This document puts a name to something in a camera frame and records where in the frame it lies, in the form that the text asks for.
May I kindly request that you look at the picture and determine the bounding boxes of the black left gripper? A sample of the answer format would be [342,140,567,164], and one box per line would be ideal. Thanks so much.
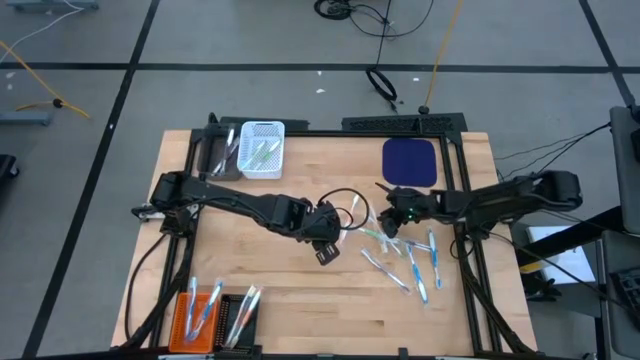
[293,198,346,267]

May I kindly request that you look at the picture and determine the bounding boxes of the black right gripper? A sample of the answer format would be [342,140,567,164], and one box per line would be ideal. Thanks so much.
[374,181,402,240]

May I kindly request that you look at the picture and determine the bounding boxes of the green toothbrush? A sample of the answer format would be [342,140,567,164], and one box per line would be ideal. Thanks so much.
[238,141,268,172]
[357,227,390,242]
[367,208,390,255]
[252,139,282,169]

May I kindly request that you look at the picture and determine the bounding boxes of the orange toothbrush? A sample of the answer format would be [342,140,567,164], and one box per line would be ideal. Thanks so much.
[223,284,257,349]
[229,287,263,349]
[341,193,361,245]

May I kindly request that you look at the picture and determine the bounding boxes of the purple toothbrush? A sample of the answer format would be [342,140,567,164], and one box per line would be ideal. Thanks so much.
[359,247,412,295]
[214,137,242,176]
[212,125,237,176]
[392,237,432,252]

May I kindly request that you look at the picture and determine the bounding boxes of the navy blue mat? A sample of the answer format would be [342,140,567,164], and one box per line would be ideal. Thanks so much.
[382,137,438,189]

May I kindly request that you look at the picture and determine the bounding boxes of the black perforated box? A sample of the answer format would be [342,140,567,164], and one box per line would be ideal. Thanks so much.
[341,112,469,135]

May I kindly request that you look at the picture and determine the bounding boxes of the white perforated plastic basket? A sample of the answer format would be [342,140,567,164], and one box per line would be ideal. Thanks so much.
[238,120,287,180]

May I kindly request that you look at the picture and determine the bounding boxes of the black perforated plastic basket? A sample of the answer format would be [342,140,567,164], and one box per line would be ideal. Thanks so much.
[214,293,263,355]

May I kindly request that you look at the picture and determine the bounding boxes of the grey plastic bin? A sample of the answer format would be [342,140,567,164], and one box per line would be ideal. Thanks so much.
[197,133,245,182]

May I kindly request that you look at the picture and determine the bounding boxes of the orange perforated plastic basket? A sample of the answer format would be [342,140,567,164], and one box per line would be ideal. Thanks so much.
[168,292,221,354]

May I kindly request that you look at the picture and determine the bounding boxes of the black desk bar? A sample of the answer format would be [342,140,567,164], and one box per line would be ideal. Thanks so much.
[514,204,626,266]

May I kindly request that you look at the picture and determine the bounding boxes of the white paper sheet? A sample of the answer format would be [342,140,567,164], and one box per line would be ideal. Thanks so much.
[524,224,599,286]

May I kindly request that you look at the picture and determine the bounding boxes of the grey cabinet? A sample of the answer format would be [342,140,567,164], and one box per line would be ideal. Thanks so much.
[608,104,640,236]

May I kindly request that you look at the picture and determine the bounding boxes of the black keyboard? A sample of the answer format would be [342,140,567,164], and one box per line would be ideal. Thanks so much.
[610,267,640,315]

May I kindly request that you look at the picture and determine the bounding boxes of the grey equipment base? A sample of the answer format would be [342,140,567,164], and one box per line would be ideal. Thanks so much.
[0,110,54,127]
[4,0,101,12]

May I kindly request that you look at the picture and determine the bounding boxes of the black floor object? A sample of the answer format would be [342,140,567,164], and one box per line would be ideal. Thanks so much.
[0,153,21,180]

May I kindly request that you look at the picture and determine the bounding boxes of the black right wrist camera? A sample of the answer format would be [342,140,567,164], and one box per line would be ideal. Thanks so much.
[397,187,435,224]

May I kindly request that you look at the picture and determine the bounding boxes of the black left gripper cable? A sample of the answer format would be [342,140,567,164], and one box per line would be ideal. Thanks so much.
[317,187,371,232]

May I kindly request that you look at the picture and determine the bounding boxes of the black aluminium rig frame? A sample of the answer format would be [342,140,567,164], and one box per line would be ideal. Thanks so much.
[119,127,539,357]

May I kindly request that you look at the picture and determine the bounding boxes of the yellow cable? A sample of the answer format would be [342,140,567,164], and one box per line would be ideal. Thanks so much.
[418,0,464,115]
[0,39,92,120]

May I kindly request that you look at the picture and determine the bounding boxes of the black coiled cable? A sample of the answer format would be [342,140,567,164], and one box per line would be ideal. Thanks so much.
[313,0,436,39]
[365,0,401,114]

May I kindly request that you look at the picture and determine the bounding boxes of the silver arm base bracket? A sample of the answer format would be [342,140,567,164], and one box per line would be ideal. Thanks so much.
[130,203,167,222]

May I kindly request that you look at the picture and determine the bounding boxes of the white cable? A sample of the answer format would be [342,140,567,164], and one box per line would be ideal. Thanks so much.
[0,0,86,51]

